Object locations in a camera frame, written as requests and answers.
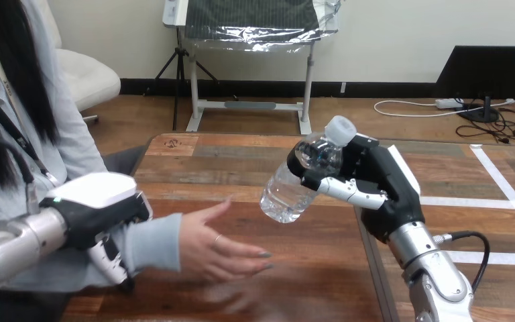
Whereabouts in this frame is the black tripod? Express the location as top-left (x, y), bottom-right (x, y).
top-left (153, 26), bottom-right (241, 132)

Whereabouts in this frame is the foil sheet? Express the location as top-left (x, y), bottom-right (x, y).
top-left (183, 0), bottom-right (343, 54)

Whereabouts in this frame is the white desk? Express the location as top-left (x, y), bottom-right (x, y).
top-left (162, 0), bottom-right (317, 136)

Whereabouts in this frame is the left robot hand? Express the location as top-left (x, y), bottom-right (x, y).
top-left (40, 172), bottom-right (154, 293)

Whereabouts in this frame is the person's forearm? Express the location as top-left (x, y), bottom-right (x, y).
top-left (4, 212), bottom-right (183, 294)

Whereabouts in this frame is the dark screen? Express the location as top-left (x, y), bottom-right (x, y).
top-left (433, 46), bottom-right (515, 124)

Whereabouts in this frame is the white cable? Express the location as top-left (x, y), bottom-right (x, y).
top-left (373, 98), bottom-right (515, 119)

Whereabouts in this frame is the tangle of cables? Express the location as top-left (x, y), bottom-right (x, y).
top-left (455, 94), bottom-right (515, 146)

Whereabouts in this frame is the person's hand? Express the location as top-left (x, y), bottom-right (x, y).
top-left (178, 197), bottom-right (275, 284)

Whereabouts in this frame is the person's body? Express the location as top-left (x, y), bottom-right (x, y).
top-left (0, 0), bottom-right (148, 322)

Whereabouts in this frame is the clear water bottle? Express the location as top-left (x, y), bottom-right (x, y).
top-left (260, 115), bottom-right (357, 224)

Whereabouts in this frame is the black cable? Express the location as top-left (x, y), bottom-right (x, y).
top-left (433, 230), bottom-right (492, 294)
top-left (0, 136), bottom-right (41, 217)

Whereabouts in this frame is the white cushioned chair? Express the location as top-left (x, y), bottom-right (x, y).
top-left (34, 0), bottom-right (121, 125)

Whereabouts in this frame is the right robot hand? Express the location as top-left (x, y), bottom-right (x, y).
top-left (286, 132), bottom-right (426, 244)

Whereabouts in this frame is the white power strip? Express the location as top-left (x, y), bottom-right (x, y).
top-left (435, 98), bottom-right (465, 111)

